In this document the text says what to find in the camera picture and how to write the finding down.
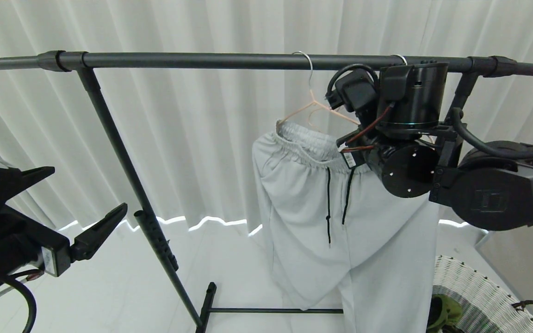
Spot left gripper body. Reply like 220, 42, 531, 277
0, 206, 72, 284

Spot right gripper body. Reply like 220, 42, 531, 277
336, 129, 380, 170

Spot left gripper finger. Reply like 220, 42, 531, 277
70, 203, 128, 262
12, 166, 56, 204

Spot pink clothes hanger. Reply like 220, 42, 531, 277
307, 54, 435, 144
276, 51, 362, 132

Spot pale grey shorts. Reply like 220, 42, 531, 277
252, 121, 440, 333

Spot green garment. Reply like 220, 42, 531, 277
428, 295, 464, 331

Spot black clothes rack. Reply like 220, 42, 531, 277
0, 50, 533, 333

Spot white laundry basket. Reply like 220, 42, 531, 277
428, 255, 533, 333

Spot white curtain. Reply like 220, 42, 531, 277
0, 0, 533, 236

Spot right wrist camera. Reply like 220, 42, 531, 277
329, 68, 380, 114

